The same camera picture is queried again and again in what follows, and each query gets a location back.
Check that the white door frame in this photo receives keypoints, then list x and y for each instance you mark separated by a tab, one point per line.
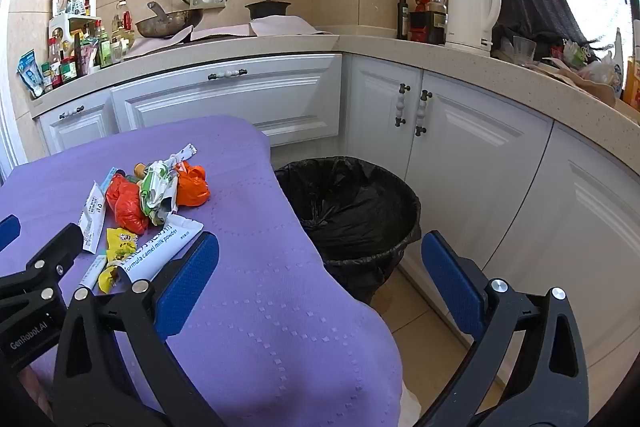
10	107

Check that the black lidded pot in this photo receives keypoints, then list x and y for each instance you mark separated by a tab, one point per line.
267	9

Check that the white electric kettle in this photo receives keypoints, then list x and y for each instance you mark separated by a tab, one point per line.
470	12

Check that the wide white cabinet door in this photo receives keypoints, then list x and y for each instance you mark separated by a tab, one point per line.
225	107

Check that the purple tablecloth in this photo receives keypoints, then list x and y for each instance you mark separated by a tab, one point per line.
260	307

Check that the white spice rack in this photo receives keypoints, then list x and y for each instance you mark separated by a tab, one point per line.
60	27

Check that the clear cooking oil bottle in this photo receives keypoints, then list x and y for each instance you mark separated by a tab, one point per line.
122	27

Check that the white barcode sachet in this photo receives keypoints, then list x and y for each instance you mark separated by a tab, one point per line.
92	219

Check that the silver foil wrapper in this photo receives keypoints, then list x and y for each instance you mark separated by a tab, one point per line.
182	153

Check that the metal wok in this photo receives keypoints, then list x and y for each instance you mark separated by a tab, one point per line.
170	24

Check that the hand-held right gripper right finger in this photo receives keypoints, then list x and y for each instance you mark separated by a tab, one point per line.
450	287

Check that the clear glass cup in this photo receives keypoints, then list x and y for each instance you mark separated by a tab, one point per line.
524	52

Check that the yellow snack wrapper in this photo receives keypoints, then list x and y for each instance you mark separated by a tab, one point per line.
119	247

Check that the black bag-lined trash bin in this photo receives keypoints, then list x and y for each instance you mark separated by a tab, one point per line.
350	217

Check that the red black box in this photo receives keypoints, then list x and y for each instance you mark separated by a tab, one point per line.
417	27

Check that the red plastic bag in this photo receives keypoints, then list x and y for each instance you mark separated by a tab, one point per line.
125	207

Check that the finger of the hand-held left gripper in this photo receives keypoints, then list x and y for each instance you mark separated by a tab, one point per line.
55	249
7	232

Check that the white stove cover cloth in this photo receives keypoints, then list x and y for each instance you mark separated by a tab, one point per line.
280	27

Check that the dark sauce bottle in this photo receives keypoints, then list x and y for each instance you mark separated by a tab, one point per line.
435	27

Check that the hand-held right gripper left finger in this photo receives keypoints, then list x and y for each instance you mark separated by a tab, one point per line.
190	274

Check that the orange plastic bag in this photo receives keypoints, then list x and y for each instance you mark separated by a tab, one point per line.
192	187

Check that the slim white sachet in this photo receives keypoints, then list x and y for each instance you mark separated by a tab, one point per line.
94	272

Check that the yellow box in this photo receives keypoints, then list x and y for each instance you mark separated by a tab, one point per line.
632	82

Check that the white sachet blue print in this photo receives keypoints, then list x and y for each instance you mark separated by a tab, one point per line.
160	247

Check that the cluster of condiment bottles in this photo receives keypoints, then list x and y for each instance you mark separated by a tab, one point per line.
80	57

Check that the light blue wrapper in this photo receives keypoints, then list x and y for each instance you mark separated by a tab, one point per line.
107	177

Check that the green white wrapper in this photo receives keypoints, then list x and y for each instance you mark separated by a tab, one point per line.
157	194

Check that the pile of plastic bags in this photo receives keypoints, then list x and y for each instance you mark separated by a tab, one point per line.
585	67

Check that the dark slim glass bottle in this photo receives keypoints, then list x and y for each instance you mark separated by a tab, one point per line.
403	19

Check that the blue white packet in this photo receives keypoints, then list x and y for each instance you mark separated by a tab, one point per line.
30	74

